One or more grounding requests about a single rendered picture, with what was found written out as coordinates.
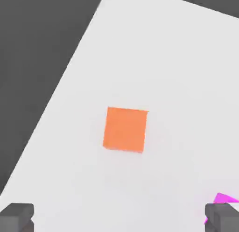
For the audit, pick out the large orange box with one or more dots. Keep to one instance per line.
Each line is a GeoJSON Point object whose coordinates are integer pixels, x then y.
{"type": "Point", "coordinates": [124, 130]}

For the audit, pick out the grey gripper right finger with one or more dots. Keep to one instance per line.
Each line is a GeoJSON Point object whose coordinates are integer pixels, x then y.
{"type": "Point", "coordinates": [220, 218]}

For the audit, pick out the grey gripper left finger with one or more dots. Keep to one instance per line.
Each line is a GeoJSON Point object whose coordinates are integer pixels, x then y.
{"type": "Point", "coordinates": [15, 217]}

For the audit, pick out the large magenta box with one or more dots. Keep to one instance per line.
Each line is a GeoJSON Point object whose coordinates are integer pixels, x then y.
{"type": "Point", "coordinates": [223, 198]}

